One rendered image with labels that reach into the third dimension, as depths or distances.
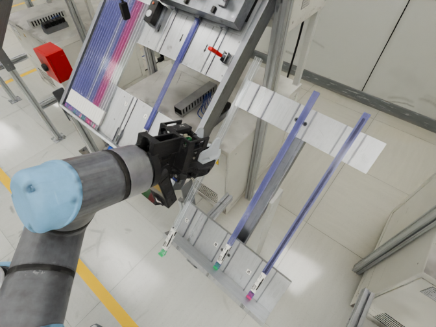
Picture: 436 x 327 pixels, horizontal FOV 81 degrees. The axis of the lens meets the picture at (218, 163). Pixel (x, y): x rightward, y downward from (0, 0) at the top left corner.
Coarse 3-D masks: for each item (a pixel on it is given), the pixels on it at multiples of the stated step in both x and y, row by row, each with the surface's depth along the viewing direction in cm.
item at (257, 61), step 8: (256, 56) 50; (256, 64) 50; (248, 72) 51; (256, 72) 51; (248, 80) 51; (240, 88) 52; (240, 96) 52; (232, 104) 53; (240, 104) 53; (232, 112) 53; (224, 120) 54; (232, 120) 54; (224, 128) 54; (216, 136) 55; (200, 176) 57; (192, 192) 58; (192, 200) 59; (184, 208) 59; (184, 216) 61; (176, 224) 61
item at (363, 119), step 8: (360, 120) 51; (360, 128) 51; (352, 136) 52; (344, 144) 53; (344, 152) 53; (336, 160) 54; (328, 168) 54; (336, 168) 54; (328, 176) 54; (320, 184) 55; (320, 192) 55; (312, 200) 56; (304, 208) 57; (304, 216) 57; (296, 224) 58; (288, 232) 59; (288, 240) 59; (280, 248) 60; (272, 256) 61; (272, 264) 61; (264, 272) 62
